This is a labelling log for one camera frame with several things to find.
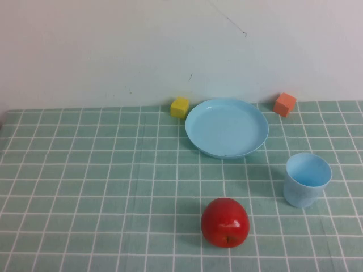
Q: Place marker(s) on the light blue plastic cup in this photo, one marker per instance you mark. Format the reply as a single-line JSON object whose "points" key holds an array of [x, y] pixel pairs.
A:
{"points": [[300, 195]]}

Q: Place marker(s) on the light blue plastic plate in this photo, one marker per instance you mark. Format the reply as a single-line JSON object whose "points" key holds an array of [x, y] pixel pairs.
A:
{"points": [[224, 130]]}

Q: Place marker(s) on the yellow foam cube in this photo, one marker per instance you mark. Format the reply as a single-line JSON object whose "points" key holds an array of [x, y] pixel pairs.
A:
{"points": [[179, 109]]}

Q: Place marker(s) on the red apple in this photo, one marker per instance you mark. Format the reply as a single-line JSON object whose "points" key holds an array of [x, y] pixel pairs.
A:
{"points": [[224, 218]]}

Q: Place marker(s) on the orange foam cube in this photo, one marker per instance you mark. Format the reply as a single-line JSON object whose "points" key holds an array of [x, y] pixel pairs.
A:
{"points": [[283, 105]]}

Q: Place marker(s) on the green checked tablecloth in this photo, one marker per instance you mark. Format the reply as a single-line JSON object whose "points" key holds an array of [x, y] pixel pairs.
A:
{"points": [[85, 184]]}

